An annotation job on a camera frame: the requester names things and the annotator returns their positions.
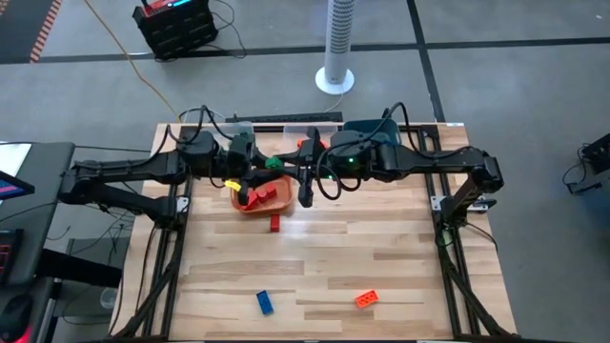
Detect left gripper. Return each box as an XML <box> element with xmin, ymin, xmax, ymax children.
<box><xmin>218</xmin><ymin>131</ymin><xmax>294</xmax><ymax>208</ymax></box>

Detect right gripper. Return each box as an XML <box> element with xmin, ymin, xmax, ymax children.
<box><xmin>281</xmin><ymin>125</ymin><xmax>336</xmax><ymax>209</ymax></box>

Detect blue toy building block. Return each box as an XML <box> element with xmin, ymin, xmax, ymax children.
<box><xmin>255</xmin><ymin>289</ymin><xmax>275</xmax><ymax>316</ymax></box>

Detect clear labelled plastic container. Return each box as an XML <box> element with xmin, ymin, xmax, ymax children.
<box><xmin>282</xmin><ymin>122</ymin><xmax>341</xmax><ymax>158</ymax></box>

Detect orange plastic bin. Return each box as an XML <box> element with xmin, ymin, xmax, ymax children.
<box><xmin>229</xmin><ymin>173</ymin><xmax>295</xmax><ymax>215</ymax></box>

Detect teal plastic bin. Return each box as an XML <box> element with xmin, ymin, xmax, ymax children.
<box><xmin>341</xmin><ymin>117</ymin><xmax>404</xmax><ymax>149</ymax></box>

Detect white tower fan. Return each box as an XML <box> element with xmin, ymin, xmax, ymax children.
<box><xmin>314</xmin><ymin>0</ymin><xmax>356</xmax><ymax>96</ymax></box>

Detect black crate with red lid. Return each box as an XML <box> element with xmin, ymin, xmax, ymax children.
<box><xmin>132</xmin><ymin>0</ymin><xmax>220</xmax><ymax>62</ymax></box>

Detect clear cup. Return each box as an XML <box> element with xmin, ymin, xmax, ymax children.
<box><xmin>99</xmin><ymin>287</ymin><xmax>119</xmax><ymax>310</ymax></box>

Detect dark grey desk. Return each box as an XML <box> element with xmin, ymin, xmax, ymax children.
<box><xmin>0</xmin><ymin>141</ymin><xmax>76</xmax><ymax>287</ymax></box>

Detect dark tablet screen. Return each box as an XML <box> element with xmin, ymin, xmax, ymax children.
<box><xmin>0</xmin><ymin>170</ymin><xmax>36</xmax><ymax>201</ymax></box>

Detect white sheet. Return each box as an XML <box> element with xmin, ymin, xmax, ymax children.
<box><xmin>0</xmin><ymin>142</ymin><xmax>32</xmax><ymax>178</ymax></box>

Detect backlit keyboard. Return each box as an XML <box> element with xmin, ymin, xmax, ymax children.
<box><xmin>0</xmin><ymin>228</ymin><xmax>25</xmax><ymax>287</ymax></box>

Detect black mat striped edge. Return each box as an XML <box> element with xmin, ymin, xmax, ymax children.
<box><xmin>0</xmin><ymin>0</ymin><xmax>64</xmax><ymax>64</ymax></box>

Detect black glowing mouse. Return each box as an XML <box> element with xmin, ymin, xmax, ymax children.
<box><xmin>0</xmin><ymin>293</ymin><xmax>34</xmax><ymax>340</ymax></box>

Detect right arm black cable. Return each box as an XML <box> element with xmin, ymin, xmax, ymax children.
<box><xmin>315</xmin><ymin>101</ymin><xmax>478</xmax><ymax>201</ymax></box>

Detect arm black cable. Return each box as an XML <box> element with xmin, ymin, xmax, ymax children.
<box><xmin>164</xmin><ymin>104</ymin><xmax>234</xmax><ymax>144</ymax></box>
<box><xmin>315</xmin><ymin>101</ymin><xmax>478</xmax><ymax>201</ymax></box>

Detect black aluminium table frame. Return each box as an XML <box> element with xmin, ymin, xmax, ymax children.
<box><xmin>109</xmin><ymin>121</ymin><xmax>520</xmax><ymax>343</ymax></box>

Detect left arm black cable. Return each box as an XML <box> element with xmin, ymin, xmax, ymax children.
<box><xmin>164</xmin><ymin>104</ymin><xmax>234</xmax><ymax>144</ymax></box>

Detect black crate cables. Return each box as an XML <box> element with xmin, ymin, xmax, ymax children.
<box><xmin>202</xmin><ymin>0</ymin><xmax>248</xmax><ymax>61</ymax></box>

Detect yellow cable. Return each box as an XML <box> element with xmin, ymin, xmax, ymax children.
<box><xmin>83</xmin><ymin>0</ymin><xmax>182</xmax><ymax>120</ymax></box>

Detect black device with cables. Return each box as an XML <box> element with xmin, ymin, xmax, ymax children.
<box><xmin>565</xmin><ymin>131</ymin><xmax>610</xmax><ymax>196</ymax></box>

